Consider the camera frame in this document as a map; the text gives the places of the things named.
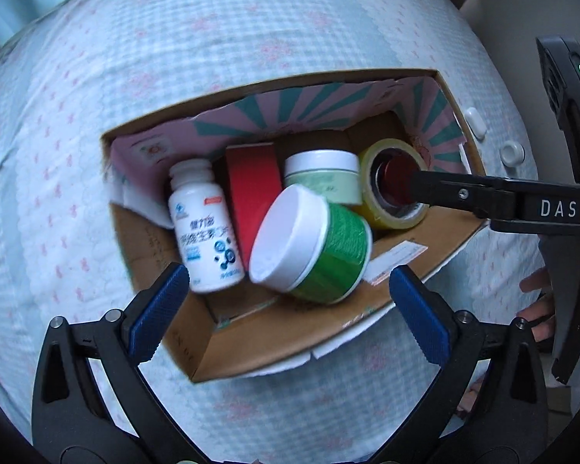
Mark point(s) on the blue checked bed sheet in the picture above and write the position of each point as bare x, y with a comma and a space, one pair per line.
125, 58

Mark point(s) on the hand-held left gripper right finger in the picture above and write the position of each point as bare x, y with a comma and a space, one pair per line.
419, 319

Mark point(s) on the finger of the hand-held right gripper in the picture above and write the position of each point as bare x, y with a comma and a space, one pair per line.
464, 193

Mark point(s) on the yellow tape roll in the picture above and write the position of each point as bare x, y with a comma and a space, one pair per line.
370, 210

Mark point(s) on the pale green jar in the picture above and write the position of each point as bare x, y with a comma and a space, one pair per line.
324, 179

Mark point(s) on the dark red banded jar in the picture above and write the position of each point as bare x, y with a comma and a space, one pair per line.
396, 179

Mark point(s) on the white pill bottle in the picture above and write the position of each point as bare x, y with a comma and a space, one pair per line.
203, 232

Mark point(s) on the small white plastic case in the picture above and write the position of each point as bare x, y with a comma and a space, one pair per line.
476, 123

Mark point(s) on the cardboard box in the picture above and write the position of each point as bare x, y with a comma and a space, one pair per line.
251, 343

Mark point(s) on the red carton box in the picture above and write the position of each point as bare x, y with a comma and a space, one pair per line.
251, 193

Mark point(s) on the green jar with white lid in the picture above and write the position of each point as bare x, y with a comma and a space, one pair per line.
343, 251

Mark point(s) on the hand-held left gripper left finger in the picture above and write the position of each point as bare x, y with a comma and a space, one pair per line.
159, 312

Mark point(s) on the person's right hand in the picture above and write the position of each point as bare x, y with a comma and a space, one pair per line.
539, 281

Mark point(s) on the small white jar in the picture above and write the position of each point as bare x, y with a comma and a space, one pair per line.
512, 153

